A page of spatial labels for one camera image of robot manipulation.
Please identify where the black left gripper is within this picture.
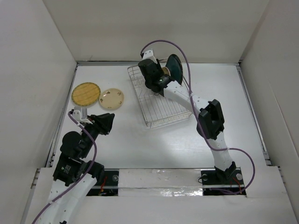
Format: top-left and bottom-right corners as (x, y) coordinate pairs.
(80, 112), (114, 157)

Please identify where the gold brown patterned plate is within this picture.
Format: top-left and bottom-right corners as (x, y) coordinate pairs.
(162, 67), (171, 76)

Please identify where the dark teal square plate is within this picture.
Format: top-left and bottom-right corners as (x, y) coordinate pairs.
(166, 54), (183, 84)

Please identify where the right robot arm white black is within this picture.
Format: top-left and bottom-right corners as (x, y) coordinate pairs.
(138, 55), (236, 183)

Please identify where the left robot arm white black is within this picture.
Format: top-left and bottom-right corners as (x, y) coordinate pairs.
(33, 110), (115, 224)

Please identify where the cream plate with red marks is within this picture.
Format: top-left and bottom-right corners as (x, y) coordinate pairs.
(99, 88), (125, 110)

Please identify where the yellow woven round plate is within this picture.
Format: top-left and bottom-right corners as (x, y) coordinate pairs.
(71, 82), (101, 106)

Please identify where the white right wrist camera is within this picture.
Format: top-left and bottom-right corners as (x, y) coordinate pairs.
(141, 49), (156, 61)

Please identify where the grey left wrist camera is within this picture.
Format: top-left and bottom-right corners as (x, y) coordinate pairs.
(71, 106), (88, 123)

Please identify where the silver wire dish rack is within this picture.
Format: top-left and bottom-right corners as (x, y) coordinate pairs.
(127, 65), (192, 128)

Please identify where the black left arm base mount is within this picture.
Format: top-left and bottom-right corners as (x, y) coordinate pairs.
(87, 169), (119, 196)

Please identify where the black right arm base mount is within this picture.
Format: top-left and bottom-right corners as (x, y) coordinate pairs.
(198, 162), (246, 196)

